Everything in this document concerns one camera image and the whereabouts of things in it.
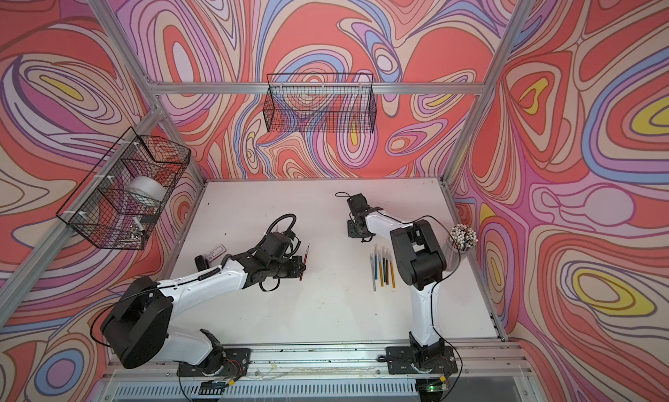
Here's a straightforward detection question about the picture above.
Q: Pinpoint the aluminium frame corner post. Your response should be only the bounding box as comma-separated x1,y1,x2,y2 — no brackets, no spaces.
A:
77,0,207,186

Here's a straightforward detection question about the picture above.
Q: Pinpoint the blue carving knife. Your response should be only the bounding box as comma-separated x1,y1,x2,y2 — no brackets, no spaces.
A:
373,245,378,280

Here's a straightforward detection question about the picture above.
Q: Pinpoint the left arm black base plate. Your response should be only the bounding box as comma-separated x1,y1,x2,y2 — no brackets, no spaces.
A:
177,347,252,379

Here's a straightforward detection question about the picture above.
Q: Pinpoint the silver tape roll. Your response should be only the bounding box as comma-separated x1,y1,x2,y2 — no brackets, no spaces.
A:
125,176,167,206

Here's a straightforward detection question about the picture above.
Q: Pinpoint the silver carving knife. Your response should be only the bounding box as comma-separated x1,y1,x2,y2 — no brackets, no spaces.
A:
369,254,377,293

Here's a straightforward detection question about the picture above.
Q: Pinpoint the back black wire basket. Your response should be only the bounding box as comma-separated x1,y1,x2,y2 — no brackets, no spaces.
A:
262,71,377,135

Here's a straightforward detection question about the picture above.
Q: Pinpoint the black wire basket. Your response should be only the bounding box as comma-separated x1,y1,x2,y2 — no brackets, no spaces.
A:
262,71,377,135
57,128,191,250

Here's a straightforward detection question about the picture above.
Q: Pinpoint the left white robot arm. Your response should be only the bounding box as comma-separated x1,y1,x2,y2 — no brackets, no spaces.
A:
100,230,306,375

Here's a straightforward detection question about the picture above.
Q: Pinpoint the left black wire basket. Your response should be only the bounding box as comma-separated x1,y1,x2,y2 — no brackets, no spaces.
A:
57,128,191,250

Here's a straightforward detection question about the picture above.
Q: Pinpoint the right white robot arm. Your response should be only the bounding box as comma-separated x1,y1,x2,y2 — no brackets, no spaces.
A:
346,193,447,366

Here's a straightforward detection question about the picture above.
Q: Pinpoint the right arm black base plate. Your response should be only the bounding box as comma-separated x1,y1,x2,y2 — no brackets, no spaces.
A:
377,346,459,378

